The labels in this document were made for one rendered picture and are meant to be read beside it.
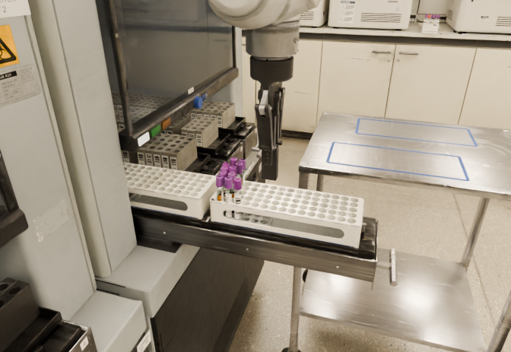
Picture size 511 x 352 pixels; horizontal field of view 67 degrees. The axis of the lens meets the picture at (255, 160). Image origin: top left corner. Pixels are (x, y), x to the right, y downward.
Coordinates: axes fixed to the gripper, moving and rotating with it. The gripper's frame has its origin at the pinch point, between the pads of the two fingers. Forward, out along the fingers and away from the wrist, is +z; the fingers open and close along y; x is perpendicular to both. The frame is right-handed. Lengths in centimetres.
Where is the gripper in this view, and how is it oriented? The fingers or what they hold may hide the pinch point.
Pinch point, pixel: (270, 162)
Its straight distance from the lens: 74.4
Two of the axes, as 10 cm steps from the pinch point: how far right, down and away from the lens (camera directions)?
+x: -9.6, -1.3, 2.6
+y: 2.9, -4.2, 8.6
